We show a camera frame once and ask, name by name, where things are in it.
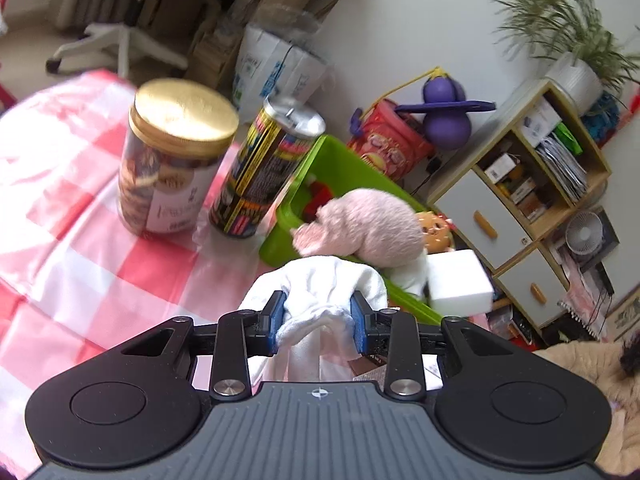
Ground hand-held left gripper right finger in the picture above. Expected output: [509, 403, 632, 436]
[350, 292, 521, 402]

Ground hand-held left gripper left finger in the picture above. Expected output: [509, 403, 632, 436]
[117, 291, 287, 402]

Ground white cloth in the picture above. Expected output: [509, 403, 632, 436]
[237, 256, 388, 396]

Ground pink plush toy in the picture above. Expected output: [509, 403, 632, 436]
[291, 188, 426, 266]

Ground white foam block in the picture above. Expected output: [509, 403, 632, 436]
[425, 250, 495, 317]

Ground hamburger plush toy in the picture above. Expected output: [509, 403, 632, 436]
[415, 210, 456, 253]

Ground santa bear plush toy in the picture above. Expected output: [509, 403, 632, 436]
[302, 175, 336, 221]

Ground green plastic bin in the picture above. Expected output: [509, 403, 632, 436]
[258, 135, 443, 326]

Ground black yellow drink can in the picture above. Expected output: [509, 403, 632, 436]
[208, 94, 327, 238]

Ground red printed bucket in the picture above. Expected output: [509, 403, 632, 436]
[347, 99, 436, 181]

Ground cookie jar gold lid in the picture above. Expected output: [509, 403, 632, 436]
[117, 79, 241, 238]

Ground small orange white boxes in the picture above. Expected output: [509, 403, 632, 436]
[510, 180, 551, 221]

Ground yellow toy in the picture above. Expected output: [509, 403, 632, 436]
[500, 165, 526, 196]

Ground small white box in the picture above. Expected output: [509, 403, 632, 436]
[482, 152, 521, 183]

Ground red white checkered tablecloth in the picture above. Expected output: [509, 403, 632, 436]
[0, 67, 493, 480]

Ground purple jump ball toy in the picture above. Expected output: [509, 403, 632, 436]
[395, 74, 497, 151]

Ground person's beige fluffy clothing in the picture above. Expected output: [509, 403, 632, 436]
[535, 330, 640, 478]

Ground white desk fan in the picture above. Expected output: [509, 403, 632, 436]
[565, 210, 618, 261]

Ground white paper bag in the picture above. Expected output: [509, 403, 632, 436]
[231, 22, 333, 128]

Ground stack of magazines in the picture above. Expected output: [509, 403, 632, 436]
[535, 132, 588, 203]

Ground white product box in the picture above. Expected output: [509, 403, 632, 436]
[517, 97, 563, 146]

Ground green bag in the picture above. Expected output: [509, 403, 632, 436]
[552, 122, 583, 156]

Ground wooden shelf cabinet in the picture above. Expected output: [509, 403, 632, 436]
[427, 79, 613, 333]

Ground clear plastic bag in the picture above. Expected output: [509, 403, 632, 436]
[250, 2, 326, 36]

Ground grey white office chair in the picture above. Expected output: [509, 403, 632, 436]
[45, 0, 251, 76]

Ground potted green plant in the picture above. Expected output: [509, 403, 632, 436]
[492, 0, 640, 116]

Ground cardboard boxes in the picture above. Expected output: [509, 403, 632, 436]
[137, 0, 241, 88]

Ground white drawer orange handle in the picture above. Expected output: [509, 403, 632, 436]
[434, 167, 533, 271]
[495, 249, 571, 328]

